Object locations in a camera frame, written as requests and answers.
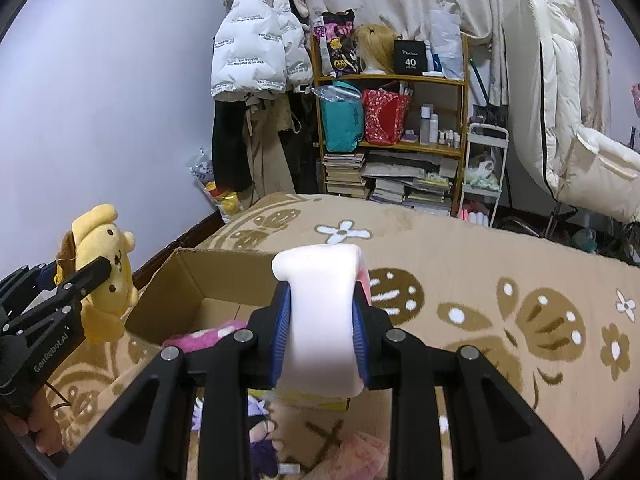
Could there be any yellow dog plush toy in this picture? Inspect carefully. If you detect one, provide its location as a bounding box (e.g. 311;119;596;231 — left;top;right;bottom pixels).
54;204;139;344

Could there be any white-haired anime plush doll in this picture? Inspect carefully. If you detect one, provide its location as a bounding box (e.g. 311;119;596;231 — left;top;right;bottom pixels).
192;392;302;480

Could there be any pink towel roll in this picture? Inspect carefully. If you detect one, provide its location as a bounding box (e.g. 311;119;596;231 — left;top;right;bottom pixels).
304;431;388;480

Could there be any pink toilet paper roll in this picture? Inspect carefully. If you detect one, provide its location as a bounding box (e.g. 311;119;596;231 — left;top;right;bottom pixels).
271;244;370;398

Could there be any pink white plush toy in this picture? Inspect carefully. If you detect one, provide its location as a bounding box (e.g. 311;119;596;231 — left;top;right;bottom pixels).
162;320;246;353

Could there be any person's left hand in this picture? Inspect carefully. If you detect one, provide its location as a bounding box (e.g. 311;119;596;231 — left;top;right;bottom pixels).
3;389;63;455

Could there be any open cardboard box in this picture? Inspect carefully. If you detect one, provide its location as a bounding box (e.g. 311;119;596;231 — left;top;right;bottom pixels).
126;249;349;400

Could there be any bag of snacks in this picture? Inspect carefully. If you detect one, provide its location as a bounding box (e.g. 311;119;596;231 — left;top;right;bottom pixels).
186;148;243;223

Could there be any black hanging coat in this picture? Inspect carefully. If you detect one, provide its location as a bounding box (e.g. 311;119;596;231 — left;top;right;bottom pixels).
213;101;253;192

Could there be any white metal trolley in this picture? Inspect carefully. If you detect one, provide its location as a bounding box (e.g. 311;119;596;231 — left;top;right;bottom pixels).
457;122;509;228

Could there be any pile of magazines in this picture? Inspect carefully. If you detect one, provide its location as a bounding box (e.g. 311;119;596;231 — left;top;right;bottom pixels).
360;150;458;217

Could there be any beige trench coat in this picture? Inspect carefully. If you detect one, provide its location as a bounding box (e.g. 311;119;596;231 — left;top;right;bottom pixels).
244;94;295;204

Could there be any stack of books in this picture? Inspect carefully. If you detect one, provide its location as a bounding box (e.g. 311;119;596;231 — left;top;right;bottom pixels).
322;152;368;200

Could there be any wooden shelf unit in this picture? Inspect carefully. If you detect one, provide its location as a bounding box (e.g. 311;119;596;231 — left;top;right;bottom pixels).
311;35;470;217

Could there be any red patterned bag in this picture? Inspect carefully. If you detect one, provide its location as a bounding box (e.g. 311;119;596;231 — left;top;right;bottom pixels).
362;89;411;145

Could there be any white puffer jacket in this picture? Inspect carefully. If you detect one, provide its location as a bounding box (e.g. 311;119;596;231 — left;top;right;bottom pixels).
210;0;312;102

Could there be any teal bag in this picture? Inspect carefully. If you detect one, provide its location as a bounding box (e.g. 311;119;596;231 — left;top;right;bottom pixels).
314;81;364;153

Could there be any pink desk fan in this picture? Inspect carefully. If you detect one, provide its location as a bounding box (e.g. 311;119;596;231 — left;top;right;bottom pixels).
631;83;640;118

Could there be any cream puffer coat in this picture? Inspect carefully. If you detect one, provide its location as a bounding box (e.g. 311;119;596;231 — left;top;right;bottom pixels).
502;0;639;223

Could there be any black box number 40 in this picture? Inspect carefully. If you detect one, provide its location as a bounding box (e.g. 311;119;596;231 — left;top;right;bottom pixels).
393;39;428;76

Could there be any pink black anime merchandise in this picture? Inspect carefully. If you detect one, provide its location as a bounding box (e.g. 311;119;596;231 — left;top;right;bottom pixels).
314;9;359;77

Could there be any blonde wig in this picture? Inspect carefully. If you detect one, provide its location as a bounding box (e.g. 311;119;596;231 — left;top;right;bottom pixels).
354;24;398;75

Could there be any clear plastic bag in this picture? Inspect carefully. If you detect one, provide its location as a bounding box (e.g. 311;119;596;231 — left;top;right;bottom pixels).
428;10;464;80

